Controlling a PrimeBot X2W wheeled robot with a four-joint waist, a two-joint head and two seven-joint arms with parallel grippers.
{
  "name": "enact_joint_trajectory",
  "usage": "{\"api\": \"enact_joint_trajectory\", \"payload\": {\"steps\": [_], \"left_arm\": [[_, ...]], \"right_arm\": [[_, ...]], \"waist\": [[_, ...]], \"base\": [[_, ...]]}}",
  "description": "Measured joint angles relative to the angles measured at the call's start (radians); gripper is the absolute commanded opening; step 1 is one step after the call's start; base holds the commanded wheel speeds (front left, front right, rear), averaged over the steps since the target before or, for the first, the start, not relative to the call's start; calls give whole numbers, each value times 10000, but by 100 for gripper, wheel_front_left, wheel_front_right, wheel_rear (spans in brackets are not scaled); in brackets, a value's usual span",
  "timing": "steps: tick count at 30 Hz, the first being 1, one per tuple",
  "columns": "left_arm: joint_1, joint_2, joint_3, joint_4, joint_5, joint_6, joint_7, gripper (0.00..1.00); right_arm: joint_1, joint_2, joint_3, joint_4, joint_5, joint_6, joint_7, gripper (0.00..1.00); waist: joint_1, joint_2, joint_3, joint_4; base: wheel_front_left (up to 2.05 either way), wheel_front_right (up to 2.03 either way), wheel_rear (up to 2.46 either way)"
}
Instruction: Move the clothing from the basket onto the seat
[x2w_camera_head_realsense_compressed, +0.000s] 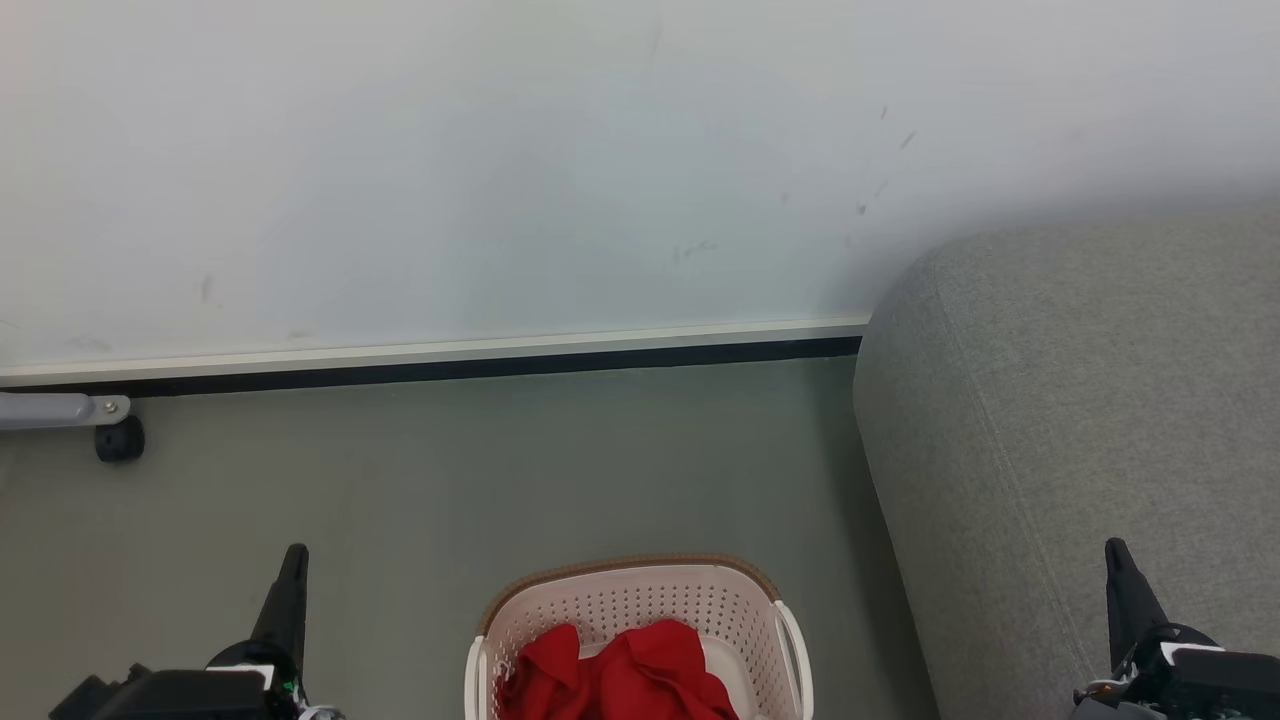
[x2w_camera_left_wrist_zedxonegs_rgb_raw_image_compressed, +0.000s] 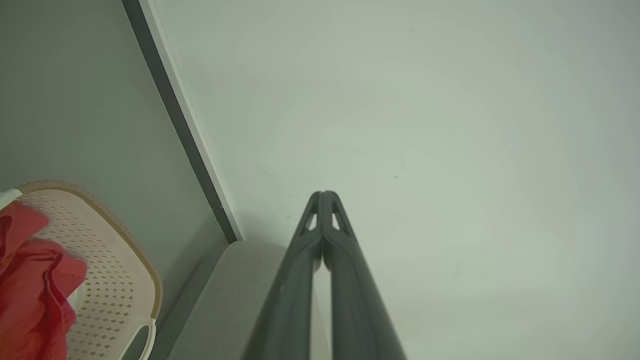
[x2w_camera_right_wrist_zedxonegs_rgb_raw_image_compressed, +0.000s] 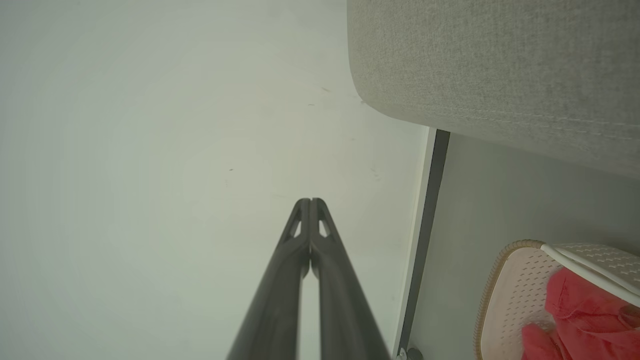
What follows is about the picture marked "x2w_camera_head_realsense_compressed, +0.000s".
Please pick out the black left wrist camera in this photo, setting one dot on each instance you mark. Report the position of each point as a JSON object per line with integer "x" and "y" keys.
{"x": 170, "y": 698}

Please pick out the grey fabric sofa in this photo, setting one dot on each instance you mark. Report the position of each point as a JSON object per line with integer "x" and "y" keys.
{"x": 1080, "y": 420}

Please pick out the black round door stop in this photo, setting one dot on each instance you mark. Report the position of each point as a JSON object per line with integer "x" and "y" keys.
{"x": 120, "y": 440}

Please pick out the grey metal bracket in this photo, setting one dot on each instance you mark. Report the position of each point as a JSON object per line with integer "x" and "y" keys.
{"x": 50, "y": 410}

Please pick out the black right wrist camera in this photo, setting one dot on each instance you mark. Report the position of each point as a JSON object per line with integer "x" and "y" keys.
{"x": 1220, "y": 685}

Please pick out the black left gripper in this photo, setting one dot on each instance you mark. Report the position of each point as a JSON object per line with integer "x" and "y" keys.
{"x": 287, "y": 682}

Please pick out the white perforated laundry basket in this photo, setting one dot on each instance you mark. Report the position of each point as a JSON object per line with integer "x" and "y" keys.
{"x": 650, "y": 600}

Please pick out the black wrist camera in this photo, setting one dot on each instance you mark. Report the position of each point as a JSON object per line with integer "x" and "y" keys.
{"x": 1220, "y": 685}
{"x": 170, "y": 698}

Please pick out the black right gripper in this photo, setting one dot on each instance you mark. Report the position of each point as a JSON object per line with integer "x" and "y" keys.
{"x": 1135, "y": 675}

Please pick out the red cloth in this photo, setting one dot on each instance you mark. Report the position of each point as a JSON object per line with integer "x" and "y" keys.
{"x": 640, "y": 675}

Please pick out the white and black baseboard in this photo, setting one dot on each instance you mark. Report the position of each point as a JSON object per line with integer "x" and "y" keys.
{"x": 400, "y": 356}

